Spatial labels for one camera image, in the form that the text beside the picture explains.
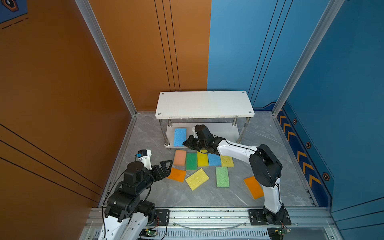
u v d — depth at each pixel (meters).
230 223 0.72
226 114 0.72
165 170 0.60
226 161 0.91
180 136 0.90
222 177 0.85
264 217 0.65
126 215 0.46
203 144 0.70
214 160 0.92
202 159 0.92
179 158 0.92
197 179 0.85
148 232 0.71
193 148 0.81
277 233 0.70
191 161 0.92
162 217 0.74
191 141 0.80
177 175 0.87
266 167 0.51
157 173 0.59
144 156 0.62
